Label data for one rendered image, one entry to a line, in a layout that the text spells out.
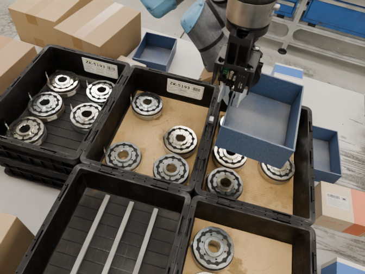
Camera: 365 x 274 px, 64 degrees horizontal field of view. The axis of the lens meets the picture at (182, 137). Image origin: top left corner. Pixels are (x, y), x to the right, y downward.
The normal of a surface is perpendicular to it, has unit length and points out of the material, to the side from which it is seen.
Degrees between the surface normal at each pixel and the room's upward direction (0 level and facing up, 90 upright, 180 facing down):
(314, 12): 90
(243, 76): 90
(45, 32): 90
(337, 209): 0
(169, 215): 0
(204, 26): 69
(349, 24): 90
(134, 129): 0
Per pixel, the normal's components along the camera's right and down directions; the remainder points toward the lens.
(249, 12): -0.22, 0.76
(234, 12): -0.73, 0.53
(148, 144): 0.10, -0.59
